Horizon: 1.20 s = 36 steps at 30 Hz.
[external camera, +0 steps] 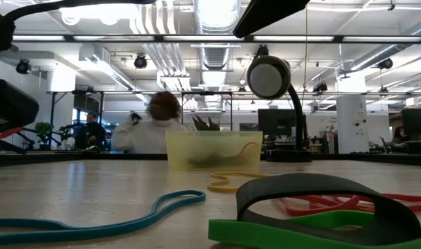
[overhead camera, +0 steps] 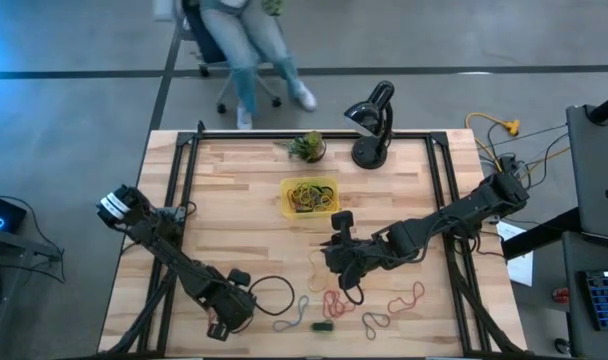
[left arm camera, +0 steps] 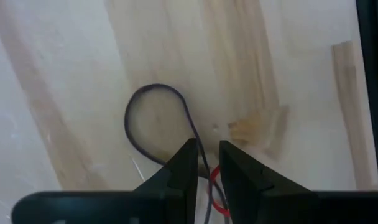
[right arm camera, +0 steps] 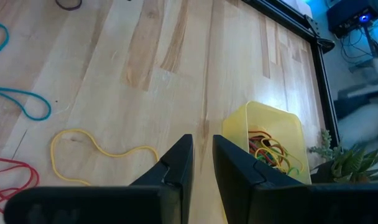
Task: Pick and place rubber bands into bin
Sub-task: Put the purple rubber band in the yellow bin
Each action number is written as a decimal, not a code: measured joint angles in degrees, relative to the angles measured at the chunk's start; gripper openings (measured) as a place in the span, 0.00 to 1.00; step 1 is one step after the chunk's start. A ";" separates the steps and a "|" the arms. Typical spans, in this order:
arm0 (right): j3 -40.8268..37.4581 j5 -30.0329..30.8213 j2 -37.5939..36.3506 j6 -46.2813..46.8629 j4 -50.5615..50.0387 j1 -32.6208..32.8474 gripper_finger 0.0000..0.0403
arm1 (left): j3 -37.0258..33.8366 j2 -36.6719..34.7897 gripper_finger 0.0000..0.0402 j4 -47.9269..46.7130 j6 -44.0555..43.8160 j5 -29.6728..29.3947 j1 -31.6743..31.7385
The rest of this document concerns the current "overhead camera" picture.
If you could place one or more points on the black support beam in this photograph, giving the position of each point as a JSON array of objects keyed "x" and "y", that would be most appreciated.
[{"x": 539, "y": 232}]

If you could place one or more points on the yellow plastic bin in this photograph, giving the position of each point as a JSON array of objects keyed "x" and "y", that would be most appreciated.
[{"x": 285, "y": 215}]

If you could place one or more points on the person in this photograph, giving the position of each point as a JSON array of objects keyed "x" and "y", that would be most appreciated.
[{"x": 244, "y": 50}]

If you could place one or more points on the black power strip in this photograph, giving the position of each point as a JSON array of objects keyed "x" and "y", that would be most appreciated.
[{"x": 508, "y": 164}]

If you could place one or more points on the black computer keyboard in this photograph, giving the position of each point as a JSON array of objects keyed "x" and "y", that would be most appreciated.
[{"x": 606, "y": 300}]

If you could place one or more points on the dark grey rubber band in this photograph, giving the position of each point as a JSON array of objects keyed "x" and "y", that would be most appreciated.
[{"x": 364, "y": 320}]

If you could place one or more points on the red can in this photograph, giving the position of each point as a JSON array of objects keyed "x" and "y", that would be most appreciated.
[{"x": 561, "y": 295}]

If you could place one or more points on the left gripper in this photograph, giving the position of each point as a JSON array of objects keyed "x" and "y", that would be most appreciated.
[{"x": 229, "y": 305}]

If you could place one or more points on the black desk lamp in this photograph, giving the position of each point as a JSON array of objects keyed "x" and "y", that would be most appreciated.
[{"x": 369, "y": 152}]

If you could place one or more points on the grey desk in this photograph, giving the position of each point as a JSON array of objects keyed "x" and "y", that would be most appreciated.
[{"x": 594, "y": 165}]

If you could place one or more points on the potted succulent plant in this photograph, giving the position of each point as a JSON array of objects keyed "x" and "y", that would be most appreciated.
[{"x": 308, "y": 146}]

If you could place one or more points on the black aluminium table frame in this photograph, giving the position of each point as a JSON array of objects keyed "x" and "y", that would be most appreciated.
[{"x": 309, "y": 135}]

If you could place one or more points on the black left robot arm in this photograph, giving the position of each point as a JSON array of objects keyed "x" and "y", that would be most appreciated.
[{"x": 174, "y": 260}]

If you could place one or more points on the black computer with blue light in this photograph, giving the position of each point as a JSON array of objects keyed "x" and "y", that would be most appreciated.
[{"x": 4, "y": 215}]

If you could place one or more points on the white paper sheet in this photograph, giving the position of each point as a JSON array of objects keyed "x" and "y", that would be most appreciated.
[{"x": 521, "y": 267}]

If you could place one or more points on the office chair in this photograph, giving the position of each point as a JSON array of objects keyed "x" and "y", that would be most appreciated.
[{"x": 204, "y": 45}]

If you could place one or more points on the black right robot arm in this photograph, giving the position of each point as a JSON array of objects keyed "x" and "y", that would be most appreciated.
[{"x": 459, "y": 212}]

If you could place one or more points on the green wide rubber band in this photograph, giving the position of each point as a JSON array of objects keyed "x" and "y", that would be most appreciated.
[{"x": 313, "y": 328}]

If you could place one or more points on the black monitor pole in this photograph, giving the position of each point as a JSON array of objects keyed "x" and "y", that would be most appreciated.
[{"x": 606, "y": 107}]

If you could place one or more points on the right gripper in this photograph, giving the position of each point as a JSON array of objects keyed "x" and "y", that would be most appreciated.
[{"x": 359, "y": 255}]

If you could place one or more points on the blue rubber band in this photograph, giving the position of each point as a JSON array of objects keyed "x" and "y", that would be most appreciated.
[{"x": 297, "y": 313}]

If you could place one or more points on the grey metal stand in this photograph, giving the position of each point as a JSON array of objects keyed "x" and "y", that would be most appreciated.
[{"x": 14, "y": 240}]

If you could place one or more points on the yellow rubber band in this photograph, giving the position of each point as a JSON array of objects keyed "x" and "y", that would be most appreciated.
[
  {"x": 318, "y": 291},
  {"x": 291, "y": 197}
]

